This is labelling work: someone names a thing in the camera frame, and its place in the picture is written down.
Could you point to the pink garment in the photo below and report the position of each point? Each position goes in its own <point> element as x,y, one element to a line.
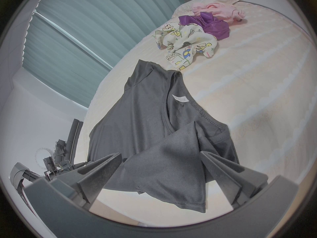
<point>223,11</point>

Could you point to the round white-framed mirror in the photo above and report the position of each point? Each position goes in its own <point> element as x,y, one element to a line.
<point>36,157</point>

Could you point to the purple garment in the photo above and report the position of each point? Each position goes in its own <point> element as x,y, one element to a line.
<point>215,27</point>

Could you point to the blue-green curtain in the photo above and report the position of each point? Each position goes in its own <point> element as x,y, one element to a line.
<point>62,66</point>
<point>111,16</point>

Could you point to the dark dressing table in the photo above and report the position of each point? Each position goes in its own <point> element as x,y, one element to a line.
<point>59,152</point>

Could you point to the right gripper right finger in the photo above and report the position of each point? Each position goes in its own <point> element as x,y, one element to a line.
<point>220,180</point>

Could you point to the cream pillow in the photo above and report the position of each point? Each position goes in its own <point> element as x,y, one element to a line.
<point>185,6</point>

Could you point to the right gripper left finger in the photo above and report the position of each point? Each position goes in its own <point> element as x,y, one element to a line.
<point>99,180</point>

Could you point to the dark chest of drawers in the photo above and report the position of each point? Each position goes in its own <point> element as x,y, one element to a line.
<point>74,137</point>

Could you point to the black T-shirt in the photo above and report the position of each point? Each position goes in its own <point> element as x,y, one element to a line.
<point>148,132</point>

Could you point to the white printed pyjama garment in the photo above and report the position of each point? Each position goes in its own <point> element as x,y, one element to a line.
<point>193,46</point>

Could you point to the bed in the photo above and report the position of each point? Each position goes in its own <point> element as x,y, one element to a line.
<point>260,95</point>

